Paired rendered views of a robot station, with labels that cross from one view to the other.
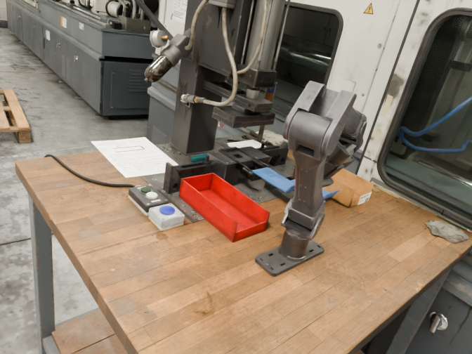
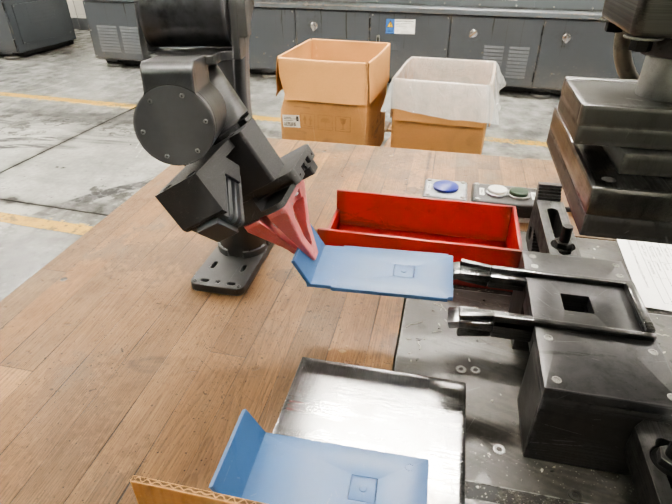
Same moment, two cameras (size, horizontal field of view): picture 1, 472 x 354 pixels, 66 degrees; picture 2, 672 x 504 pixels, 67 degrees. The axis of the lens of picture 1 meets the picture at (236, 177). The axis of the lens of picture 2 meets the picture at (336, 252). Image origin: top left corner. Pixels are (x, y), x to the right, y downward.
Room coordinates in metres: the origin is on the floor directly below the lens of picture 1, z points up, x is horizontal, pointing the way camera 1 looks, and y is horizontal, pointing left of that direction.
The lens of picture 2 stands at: (1.34, -0.38, 1.28)
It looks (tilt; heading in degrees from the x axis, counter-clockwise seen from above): 32 degrees down; 148
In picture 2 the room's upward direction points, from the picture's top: straight up
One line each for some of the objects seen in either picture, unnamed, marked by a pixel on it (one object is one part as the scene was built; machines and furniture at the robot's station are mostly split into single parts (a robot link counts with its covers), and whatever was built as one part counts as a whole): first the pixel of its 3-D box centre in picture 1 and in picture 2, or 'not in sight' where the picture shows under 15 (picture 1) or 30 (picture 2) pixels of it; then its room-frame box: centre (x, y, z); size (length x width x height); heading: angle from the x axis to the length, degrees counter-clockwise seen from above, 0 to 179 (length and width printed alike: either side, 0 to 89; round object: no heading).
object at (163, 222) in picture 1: (166, 220); (443, 204); (0.80, 0.16, 0.90); 0.07 x 0.07 x 0.06; 46
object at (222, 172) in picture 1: (237, 166); (575, 353); (1.15, 0.00, 0.94); 0.20 x 0.10 x 0.07; 136
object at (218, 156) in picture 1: (239, 155); (587, 318); (1.15, 0.00, 0.98); 0.20 x 0.10 x 0.01; 136
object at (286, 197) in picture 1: (298, 191); (366, 448); (1.12, -0.22, 0.91); 0.17 x 0.16 x 0.02; 136
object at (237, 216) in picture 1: (222, 204); (418, 236); (0.89, 0.02, 0.93); 0.25 x 0.12 x 0.06; 46
